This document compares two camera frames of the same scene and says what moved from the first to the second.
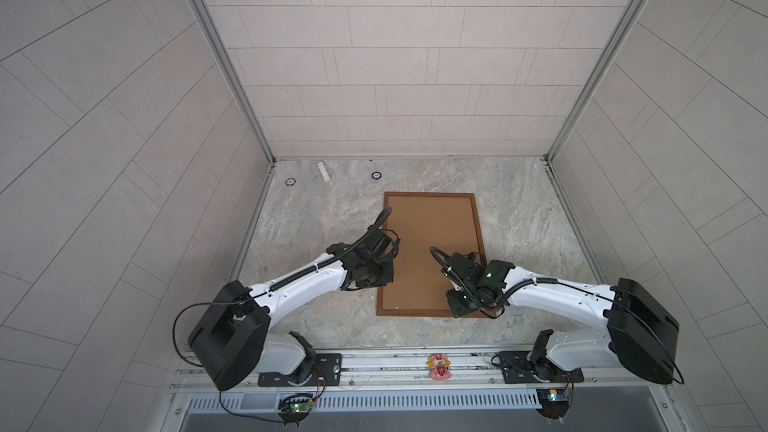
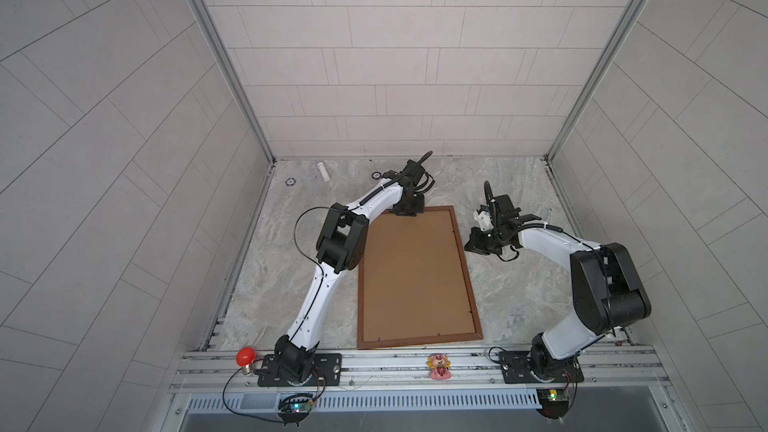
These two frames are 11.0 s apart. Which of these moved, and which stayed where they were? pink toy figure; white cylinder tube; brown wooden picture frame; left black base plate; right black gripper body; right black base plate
Moved: brown wooden picture frame; right black gripper body
Stayed: white cylinder tube; left black base plate; pink toy figure; right black base plate
